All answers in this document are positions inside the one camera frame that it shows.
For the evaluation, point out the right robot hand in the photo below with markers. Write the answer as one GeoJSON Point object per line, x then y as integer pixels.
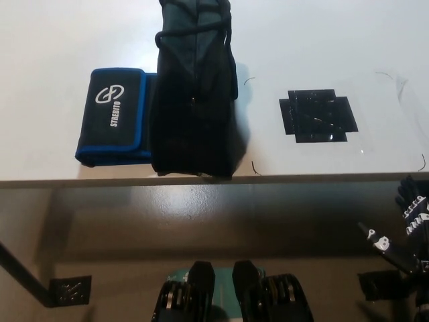
{"type": "Point", "coordinates": [419, 255]}

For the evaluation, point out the dark fabric lunch bag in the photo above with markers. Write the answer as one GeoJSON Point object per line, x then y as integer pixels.
{"type": "Point", "coordinates": [191, 127]}

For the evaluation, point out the black tape cross patch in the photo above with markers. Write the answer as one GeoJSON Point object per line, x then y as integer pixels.
{"type": "Point", "coordinates": [318, 117]}

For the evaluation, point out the black blue-trimmed Strebito notebook case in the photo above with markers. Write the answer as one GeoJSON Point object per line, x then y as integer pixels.
{"type": "Point", "coordinates": [110, 141]}

